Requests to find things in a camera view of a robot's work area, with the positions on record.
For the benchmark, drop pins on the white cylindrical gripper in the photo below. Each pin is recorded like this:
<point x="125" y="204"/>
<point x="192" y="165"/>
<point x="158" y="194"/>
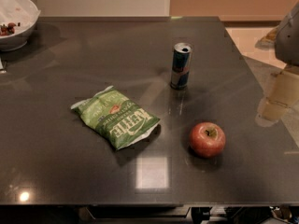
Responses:
<point x="288" y="41"/>

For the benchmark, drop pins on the green jalapeno chip bag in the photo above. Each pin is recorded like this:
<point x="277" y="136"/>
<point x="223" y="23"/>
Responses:
<point x="116" y="117"/>

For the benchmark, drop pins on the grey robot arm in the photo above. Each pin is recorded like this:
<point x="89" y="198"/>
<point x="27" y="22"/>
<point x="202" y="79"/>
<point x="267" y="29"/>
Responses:
<point x="286" y="50"/>

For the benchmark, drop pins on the blue silver redbull can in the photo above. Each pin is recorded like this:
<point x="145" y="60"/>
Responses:
<point x="182" y="56"/>

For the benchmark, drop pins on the red apple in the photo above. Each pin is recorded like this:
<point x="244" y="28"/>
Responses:
<point x="207" y="139"/>

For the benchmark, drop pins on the white bowl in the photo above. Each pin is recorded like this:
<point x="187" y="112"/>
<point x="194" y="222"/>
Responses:
<point x="23" y="14"/>

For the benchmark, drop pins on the red berries in bowl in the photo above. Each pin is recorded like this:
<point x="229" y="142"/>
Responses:
<point x="8" y="29"/>

